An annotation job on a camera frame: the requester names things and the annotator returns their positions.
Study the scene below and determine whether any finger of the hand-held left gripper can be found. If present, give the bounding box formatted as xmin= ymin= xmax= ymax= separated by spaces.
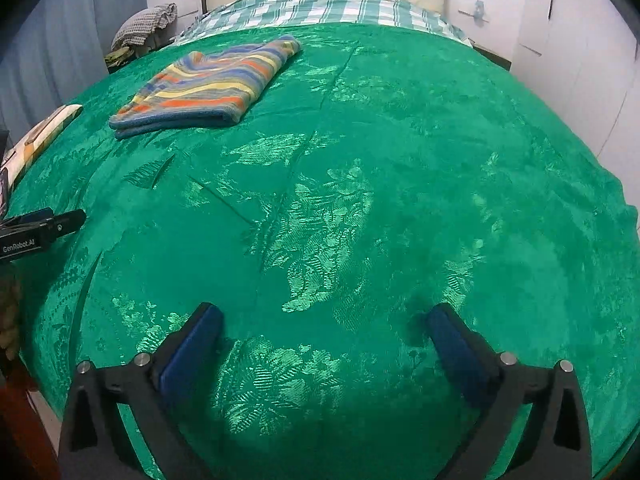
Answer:
xmin=50 ymin=209 xmax=87 ymax=239

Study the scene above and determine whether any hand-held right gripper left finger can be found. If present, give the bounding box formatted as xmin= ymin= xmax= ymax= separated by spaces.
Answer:
xmin=57 ymin=302 xmax=224 ymax=480

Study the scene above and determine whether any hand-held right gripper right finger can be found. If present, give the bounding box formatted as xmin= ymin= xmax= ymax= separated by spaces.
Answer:
xmin=426 ymin=302 xmax=594 ymax=480

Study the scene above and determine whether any striped multicolour shirt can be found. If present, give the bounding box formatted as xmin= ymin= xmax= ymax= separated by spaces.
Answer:
xmin=109 ymin=35 xmax=302 ymax=140

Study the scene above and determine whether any cream patterned folded cloth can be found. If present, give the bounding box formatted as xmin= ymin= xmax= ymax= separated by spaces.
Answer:
xmin=0 ymin=104 xmax=83 ymax=181

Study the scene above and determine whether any grey curtain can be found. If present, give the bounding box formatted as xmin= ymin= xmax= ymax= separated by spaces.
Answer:
xmin=0 ymin=0 xmax=147 ymax=131

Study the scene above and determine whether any reddish wooden board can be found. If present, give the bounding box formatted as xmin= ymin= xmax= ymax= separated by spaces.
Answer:
xmin=0 ymin=355 xmax=62 ymax=480

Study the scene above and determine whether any grey checked cloth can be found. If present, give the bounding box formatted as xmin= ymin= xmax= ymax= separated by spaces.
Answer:
xmin=111 ymin=3 xmax=178 ymax=53

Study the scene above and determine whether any green patterned blanket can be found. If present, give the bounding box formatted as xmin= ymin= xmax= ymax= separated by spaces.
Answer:
xmin=5 ymin=22 xmax=640 ymax=480

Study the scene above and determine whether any green white checked bedsheet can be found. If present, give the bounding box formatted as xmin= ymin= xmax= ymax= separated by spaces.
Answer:
xmin=172 ymin=0 xmax=473 ymax=48

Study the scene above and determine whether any white wardrobe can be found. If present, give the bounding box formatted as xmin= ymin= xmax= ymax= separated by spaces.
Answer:
xmin=515 ymin=0 xmax=640 ymax=161

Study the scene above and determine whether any dark bed frame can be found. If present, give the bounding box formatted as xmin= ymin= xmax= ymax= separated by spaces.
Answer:
xmin=472 ymin=44 xmax=513 ymax=72

